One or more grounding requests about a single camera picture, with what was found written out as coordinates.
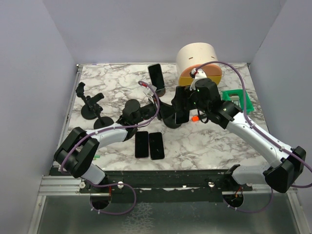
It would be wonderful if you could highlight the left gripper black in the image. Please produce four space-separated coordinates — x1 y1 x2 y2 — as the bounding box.
133 95 176 125

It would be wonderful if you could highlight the tall black smartphone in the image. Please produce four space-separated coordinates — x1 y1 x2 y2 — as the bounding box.
149 132 165 160

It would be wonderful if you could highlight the purple smartphone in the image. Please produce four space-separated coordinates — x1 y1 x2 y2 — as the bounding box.
135 131 149 158

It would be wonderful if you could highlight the black phone stand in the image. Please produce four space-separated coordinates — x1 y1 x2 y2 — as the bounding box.
87 93 114 129
163 114 181 129
76 82 96 120

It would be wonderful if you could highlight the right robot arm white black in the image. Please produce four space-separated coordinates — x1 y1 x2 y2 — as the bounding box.
172 78 306 193

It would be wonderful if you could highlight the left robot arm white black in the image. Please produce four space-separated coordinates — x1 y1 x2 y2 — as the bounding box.
54 99 175 193

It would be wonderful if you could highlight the black smartphone on wooden stand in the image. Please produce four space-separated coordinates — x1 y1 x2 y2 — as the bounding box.
148 63 165 90

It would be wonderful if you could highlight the orange highlighter marker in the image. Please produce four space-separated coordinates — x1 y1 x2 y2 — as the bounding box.
192 115 205 122

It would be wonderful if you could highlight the cream drawer cabinet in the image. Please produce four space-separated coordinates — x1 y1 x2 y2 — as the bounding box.
176 42 222 86

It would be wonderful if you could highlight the green plastic bin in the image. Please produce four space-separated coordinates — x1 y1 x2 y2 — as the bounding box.
221 89 254 114

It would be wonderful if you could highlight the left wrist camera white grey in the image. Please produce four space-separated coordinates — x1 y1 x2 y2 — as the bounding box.
143 85 156 102

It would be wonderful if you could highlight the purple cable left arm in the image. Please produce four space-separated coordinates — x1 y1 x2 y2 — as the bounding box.
60 81 161 175

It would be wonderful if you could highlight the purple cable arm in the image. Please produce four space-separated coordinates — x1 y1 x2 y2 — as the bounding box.
60 81 161 175
195 60 312 189

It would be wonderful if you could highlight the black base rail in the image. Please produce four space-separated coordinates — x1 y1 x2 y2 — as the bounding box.
80 169 252 203

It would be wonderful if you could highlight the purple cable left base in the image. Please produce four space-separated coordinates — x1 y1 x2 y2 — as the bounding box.
84 182 137 215

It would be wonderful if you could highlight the purple cable base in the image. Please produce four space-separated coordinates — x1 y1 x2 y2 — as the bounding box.
84 182 137 215
226 187 274 214

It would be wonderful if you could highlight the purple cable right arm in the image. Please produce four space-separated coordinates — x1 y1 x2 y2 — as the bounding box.
195 60 312 189

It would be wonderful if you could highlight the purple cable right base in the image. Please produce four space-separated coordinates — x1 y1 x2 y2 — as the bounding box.
226 187 274 214

